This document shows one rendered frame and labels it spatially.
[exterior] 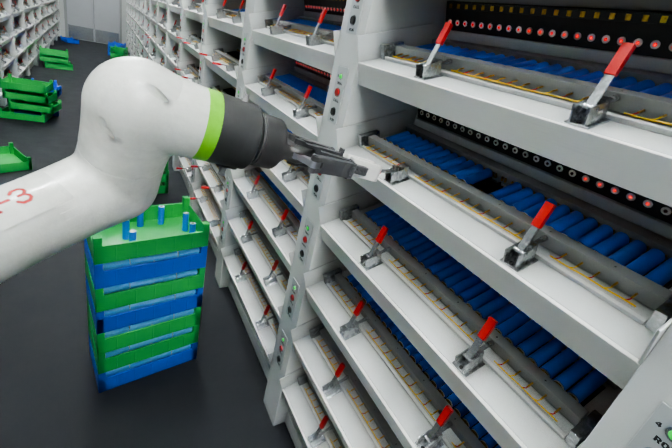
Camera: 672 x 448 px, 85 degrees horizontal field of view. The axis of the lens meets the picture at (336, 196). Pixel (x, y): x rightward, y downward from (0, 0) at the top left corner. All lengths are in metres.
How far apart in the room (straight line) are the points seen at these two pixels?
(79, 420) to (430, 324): 1.09
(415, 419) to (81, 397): 1.04
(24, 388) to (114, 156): 1.16
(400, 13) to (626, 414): 0.72
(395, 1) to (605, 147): 0.51
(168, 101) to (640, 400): 0.57
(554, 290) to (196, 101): 0.48
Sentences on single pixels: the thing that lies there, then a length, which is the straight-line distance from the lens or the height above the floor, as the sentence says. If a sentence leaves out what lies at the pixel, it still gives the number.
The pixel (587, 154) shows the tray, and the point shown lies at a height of 1.09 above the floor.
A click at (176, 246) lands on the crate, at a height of 0.50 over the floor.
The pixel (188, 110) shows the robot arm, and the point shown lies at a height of 1.04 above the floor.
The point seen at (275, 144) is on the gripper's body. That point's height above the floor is 1.00.
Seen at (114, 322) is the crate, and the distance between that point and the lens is 1.30.
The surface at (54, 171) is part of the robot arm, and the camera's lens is 0.52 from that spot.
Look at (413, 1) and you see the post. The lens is 0.86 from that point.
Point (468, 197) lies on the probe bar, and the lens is 0.64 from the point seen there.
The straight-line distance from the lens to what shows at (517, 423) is 0.62.
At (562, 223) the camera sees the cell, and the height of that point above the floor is 0.98.
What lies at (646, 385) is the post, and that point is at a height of 0.91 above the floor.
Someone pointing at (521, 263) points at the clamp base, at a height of 0.94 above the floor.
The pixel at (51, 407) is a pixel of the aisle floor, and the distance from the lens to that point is 1.49.
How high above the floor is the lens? 1.14
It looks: 22 degrees down
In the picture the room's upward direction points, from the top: 14 degrees clockwise
